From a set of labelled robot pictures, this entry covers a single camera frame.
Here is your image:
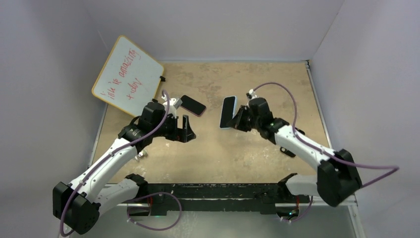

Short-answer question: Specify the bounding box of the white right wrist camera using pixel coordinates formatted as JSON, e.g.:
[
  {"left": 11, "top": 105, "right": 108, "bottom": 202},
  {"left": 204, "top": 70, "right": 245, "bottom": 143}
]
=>
[{"left": 246, "top": 89, "right": 258, "bottom": 101}]

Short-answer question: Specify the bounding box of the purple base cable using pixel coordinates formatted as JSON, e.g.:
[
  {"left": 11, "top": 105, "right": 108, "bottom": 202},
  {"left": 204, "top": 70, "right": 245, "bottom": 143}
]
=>
[
  {"left": 279, "top": 197, "right": 313, "bottom": 224},
  {"left": 126, "top": 191, "right": 183, "bottom": 231}
]

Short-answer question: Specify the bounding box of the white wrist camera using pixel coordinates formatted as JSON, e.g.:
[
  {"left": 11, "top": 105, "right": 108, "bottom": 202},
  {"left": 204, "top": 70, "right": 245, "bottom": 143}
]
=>
[
  {"left": 246, "top": 89, "right": 258, "bottom": 101},
  {"left": 161, "top": 96, "right": 182, "bottom": 117}
]

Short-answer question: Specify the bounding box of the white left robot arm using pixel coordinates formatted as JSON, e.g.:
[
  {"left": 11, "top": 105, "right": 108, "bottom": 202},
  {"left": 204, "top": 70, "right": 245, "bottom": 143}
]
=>
[{"left": 53, "top": 98, "right": 196, "bottom": 237}]

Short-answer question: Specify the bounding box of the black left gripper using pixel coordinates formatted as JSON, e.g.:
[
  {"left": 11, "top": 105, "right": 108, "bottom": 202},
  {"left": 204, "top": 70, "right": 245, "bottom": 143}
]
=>
[{"left": 152, "top": 112, "right": 195, "bottom": 143}]

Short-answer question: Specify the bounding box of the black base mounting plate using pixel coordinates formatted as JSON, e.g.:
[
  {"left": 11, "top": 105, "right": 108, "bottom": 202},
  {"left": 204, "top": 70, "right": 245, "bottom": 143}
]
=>
[{"left": 126, "top": 183, "right": 310, "bottom": 216}]

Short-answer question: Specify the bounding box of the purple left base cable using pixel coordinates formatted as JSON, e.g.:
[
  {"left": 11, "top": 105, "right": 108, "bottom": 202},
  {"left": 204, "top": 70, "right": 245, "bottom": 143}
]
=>
[{"left": 126, "top": 191, "right": 183, "bottom": 231}]

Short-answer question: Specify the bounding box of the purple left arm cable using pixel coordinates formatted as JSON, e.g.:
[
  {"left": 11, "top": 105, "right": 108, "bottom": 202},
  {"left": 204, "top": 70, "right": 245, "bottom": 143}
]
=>
[{"left": 59, "top": 89, "right": 170, "bottom": 237}]

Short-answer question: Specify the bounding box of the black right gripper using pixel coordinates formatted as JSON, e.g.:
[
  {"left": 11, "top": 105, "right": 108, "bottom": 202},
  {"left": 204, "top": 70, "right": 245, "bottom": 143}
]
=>
[{"left": 228, "top": 106, "right": 262, "bottom": 132}]

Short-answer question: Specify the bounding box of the black phone case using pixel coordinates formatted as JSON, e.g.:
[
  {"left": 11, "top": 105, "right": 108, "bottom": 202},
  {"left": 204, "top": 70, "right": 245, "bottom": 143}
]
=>
[{"left": 276, "top": 126, "right": 304, "bottom": 156}]

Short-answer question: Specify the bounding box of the black phone with pink edge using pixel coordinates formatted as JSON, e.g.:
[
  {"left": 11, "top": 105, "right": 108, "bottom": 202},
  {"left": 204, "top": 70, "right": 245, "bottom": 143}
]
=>
[{"left": 180, "top": 95, "right": 207, "bottom": 117}]

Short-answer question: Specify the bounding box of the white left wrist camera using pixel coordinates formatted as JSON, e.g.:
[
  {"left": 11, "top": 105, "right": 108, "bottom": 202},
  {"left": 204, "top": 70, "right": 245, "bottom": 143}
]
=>
[{"left": 161, "top": 96, "right": 182, "bottom": 117}]

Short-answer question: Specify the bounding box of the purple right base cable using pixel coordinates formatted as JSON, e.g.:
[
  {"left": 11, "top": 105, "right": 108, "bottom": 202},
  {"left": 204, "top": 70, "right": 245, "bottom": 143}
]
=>
[{"left": 279, "top": 197, "right": 313, "bottom": 224}]

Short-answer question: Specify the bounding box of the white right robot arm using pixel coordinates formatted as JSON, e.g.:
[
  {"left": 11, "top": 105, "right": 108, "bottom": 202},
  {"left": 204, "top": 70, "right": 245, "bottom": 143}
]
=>
[{"left": 227, "top": 98, "right": 362, "bottom": 207}]

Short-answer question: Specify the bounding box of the grey white small device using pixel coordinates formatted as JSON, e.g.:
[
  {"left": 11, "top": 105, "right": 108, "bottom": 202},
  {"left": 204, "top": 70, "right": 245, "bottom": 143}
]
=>
[{"left": 134, "top": 150, "right": 148, "bottom": 162}]

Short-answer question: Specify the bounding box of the yellow framed whiteboard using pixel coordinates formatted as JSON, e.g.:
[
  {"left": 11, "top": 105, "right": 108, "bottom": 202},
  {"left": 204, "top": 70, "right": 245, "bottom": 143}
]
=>
[{"left": 92, "top": 35, "right": 164, "bottom": 117}]

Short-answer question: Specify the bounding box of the aluminium front rail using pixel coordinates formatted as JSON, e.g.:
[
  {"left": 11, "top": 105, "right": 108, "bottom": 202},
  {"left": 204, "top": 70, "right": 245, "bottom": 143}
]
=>
[{"left": 67, "top": 182, "right": 358, "bottom": 208}]

